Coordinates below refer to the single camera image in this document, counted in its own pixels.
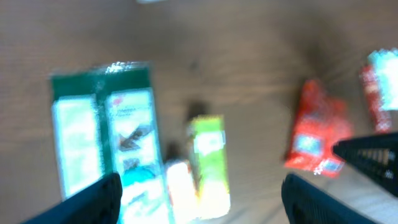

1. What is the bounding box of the green juice carton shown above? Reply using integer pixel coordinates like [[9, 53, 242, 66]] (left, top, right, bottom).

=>
[[188, 114, 231, 220]]

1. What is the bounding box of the green white snack bag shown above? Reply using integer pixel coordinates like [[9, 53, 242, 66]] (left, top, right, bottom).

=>
[[50, 62, 174, 223]]

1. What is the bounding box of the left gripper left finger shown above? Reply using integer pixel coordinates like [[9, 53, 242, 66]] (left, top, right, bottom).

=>
[[23, 172, 123, 224]]

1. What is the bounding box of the light green tissue pack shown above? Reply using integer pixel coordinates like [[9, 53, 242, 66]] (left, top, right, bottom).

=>
[[368, 48, 397, 110]]

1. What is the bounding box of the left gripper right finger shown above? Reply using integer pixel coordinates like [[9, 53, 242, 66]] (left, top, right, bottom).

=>
[[281, 173, 375, 224]]

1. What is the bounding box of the orange juice carton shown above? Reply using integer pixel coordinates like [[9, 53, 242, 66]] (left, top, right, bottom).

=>
[[166, 160, 198, 223]]

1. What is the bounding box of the red snack bag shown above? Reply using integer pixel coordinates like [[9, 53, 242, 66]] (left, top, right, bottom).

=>
[[284, 79, 353, 178]]

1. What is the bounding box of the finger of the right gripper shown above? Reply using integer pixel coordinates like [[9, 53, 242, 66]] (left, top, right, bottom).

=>
[[333, 133, 397, 197]]

